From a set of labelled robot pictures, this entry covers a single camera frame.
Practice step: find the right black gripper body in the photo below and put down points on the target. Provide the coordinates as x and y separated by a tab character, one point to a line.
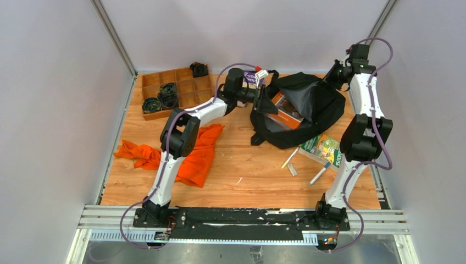
340	79

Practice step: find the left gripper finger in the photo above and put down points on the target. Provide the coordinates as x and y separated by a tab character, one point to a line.
263	96
266	108

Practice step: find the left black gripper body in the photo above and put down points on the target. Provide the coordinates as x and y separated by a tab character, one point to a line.
260	98

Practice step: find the purple Treehouse book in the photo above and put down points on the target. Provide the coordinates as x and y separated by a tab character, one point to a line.
249	80

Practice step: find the orange Good Morning book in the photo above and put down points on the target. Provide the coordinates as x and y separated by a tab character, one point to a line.
287	116

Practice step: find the black backpack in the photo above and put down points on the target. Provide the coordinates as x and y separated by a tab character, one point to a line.
320	105

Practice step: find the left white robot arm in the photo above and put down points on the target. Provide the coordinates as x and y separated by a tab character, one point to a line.
179	135

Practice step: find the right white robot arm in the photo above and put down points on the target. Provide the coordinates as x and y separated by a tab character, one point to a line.
362	141

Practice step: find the dark coiled roll back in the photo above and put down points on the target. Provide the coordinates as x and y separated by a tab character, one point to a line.
199	70

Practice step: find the wooden compartment tray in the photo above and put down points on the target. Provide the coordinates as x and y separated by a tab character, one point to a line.
191	91

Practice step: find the yellow-green pencil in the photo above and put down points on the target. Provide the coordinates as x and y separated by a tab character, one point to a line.
290	157

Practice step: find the green Treehouse book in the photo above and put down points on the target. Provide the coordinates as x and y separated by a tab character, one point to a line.
323	149

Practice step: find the dark coiled roll front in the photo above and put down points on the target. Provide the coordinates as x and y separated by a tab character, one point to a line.
151	105

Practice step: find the white marker pen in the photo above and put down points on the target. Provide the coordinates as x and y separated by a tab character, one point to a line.
320	173

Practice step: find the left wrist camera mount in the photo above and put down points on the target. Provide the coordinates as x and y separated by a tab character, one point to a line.
260	75

